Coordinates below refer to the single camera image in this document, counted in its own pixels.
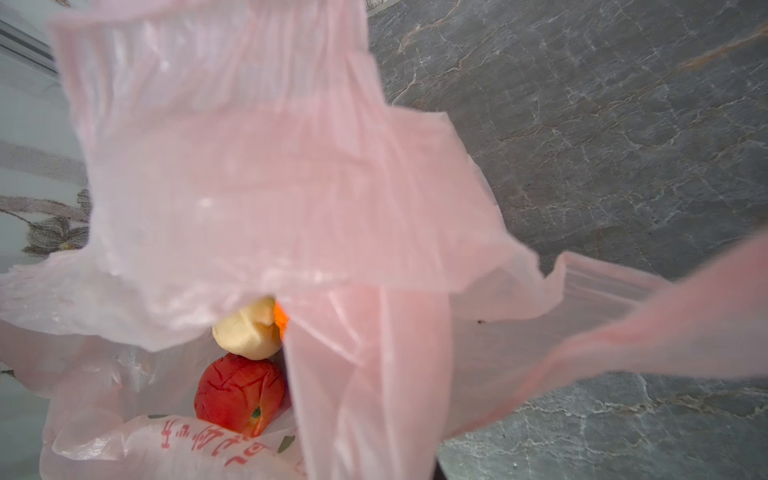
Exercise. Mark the orange fake orange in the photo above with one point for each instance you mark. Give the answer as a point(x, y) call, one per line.
point(281, 319)

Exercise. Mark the pink plastic bag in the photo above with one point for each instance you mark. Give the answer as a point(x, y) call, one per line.
point(238, 150)

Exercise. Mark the beige fake fruit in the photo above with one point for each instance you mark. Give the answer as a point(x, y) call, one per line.
point(251, 332)

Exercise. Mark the red fake apple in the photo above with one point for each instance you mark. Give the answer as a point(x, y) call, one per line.
point(240, 394)

